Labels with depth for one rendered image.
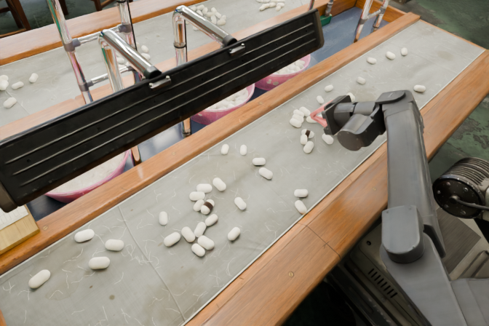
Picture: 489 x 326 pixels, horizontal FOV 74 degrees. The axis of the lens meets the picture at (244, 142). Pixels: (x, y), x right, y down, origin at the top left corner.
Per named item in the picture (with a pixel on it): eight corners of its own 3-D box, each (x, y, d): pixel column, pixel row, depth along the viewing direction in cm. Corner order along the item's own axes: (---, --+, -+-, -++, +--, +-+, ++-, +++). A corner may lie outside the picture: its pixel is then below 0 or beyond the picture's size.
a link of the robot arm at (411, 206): (463, 314, 36) (430, 250, 32) (408, 314, 39) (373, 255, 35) (425, 119, 69) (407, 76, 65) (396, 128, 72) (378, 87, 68)
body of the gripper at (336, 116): (319, 111, 77) (344, 110, 71) (343, 94, 82) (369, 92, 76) (326, 135, 79) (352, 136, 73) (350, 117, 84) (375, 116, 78)
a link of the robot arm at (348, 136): (422, 123, 67) (407, 88, 64) (397, 158, 62) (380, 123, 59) (371, 126, 77) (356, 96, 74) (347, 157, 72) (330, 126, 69)
